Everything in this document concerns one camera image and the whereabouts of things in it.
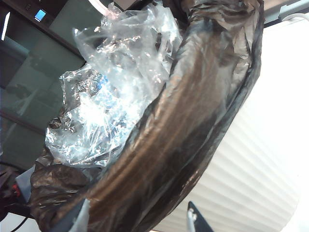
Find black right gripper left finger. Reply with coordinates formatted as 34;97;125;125
47;198;91;232

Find black cable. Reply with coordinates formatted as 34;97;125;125
8;216;28;232

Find glass partition with black frame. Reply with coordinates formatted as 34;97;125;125
0;0;87;170

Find crumpled clear plastic wrap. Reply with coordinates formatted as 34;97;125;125
44;1;183;169

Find white ribbed plastic trash can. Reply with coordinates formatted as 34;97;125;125
149;16;309;232

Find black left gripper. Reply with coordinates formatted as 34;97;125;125
0;166;36;213

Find black plastic garbage bag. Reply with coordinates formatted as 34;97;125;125
28;0;265;232

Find blue lit wall screen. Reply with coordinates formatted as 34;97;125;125
33;9;47;22

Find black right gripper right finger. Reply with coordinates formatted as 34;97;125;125
186;201;214;232

